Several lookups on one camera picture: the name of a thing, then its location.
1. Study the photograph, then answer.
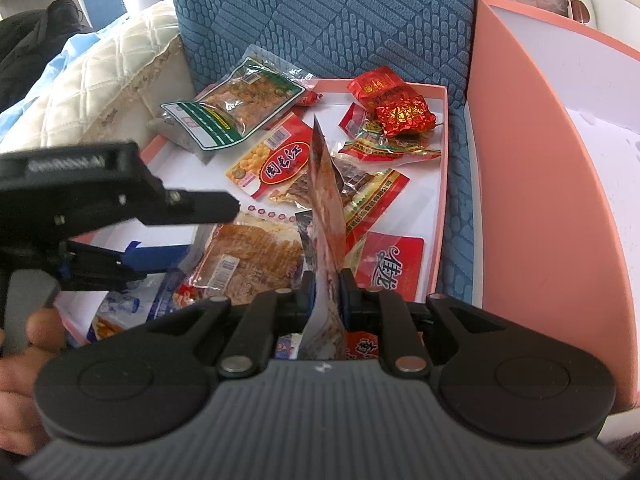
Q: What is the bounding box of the light blue cloth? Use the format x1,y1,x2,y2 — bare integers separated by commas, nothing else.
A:
0,32,85,127

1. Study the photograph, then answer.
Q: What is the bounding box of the red green striped snack packet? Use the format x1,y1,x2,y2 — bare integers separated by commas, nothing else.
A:
337,129,444,164

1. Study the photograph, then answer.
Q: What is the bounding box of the shallow pink cardboard box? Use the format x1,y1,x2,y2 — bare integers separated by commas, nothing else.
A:
54,77,452,348

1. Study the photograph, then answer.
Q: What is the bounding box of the dark meat snack packet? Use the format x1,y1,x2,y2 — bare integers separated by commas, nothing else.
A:
289,156,412,252

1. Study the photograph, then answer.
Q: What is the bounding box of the small red clear packet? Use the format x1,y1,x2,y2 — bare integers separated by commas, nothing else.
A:
339,102,382,137

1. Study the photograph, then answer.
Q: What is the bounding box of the red yellow bean snack packet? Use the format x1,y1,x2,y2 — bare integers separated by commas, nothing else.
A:
225,112,315,202

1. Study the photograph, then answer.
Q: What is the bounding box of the deep pink cardboard box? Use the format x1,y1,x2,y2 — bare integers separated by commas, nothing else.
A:
464,0,640,417

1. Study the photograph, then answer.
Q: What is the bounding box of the person's left hand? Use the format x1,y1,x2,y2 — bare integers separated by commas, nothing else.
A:
0,306,69,462

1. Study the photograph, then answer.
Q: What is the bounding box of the grey snack packet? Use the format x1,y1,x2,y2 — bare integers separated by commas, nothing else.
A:
146,116,213,160

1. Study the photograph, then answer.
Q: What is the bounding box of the orange printed snack packet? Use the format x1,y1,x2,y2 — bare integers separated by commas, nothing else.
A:
295,114,348,362

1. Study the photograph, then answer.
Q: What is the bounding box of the blue textured cushion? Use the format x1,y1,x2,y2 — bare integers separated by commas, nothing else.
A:
162,0,485,307

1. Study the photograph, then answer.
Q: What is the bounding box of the smooth red foil packet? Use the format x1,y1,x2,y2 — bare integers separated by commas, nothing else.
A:
347,66,420,111

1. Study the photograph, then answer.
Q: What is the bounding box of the clear orange tofu packet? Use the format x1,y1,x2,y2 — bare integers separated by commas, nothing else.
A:
184,210,307,307

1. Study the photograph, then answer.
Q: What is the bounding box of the red label snack packet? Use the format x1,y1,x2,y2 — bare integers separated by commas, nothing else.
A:
349,231,426,305

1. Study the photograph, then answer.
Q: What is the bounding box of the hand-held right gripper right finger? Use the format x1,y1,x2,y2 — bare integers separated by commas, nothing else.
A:
339,269,507,379

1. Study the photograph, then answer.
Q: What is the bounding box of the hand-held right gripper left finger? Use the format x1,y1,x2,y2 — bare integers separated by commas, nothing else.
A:
145,271,320,379

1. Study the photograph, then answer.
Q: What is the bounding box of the cream quilted pillow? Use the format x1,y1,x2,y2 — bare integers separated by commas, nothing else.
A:
19,0,197,142

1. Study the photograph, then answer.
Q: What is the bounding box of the green bordered clear snack packet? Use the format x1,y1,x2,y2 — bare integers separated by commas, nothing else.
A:
160,56,307,152

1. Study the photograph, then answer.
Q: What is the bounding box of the crinkled red foil packet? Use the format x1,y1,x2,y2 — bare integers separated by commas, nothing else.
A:
375,97,439,139

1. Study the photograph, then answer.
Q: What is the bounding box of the black garment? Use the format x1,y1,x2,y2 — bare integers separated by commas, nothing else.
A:
0,0,95,112

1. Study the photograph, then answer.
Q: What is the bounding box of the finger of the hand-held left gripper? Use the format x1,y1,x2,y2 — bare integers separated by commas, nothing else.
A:
57,240,192,292
144,189,241,227

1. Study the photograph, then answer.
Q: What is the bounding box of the blue snack packet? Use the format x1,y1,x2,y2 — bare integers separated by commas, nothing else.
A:
89,269,192,343

